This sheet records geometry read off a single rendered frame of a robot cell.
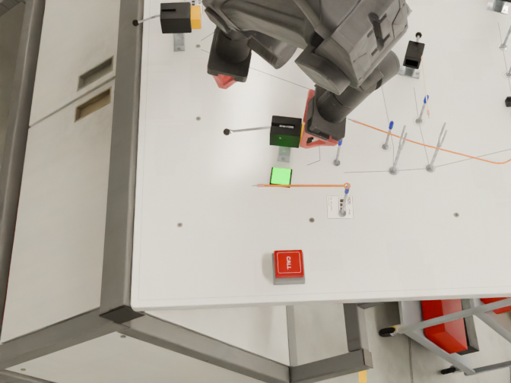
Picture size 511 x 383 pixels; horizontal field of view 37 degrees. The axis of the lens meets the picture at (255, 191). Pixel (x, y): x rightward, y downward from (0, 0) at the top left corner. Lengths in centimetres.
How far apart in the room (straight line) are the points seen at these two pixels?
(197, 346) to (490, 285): 59
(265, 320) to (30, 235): 57
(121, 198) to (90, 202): 16
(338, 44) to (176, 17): 92
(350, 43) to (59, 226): 108
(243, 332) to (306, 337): 181
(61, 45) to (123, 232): 72
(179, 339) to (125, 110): 47
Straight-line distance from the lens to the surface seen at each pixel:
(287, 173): 144
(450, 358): 448
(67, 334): 151
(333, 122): 134
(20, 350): 162
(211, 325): 163
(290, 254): 133
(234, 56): 122
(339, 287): 135
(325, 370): 178
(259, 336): 176
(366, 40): 69
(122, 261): 139
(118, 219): 144
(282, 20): 87
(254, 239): 138
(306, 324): 354
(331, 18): 68
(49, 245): 166
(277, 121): 141
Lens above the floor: 178
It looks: 30 degrees down
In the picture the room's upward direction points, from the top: 67 degrees clockwise
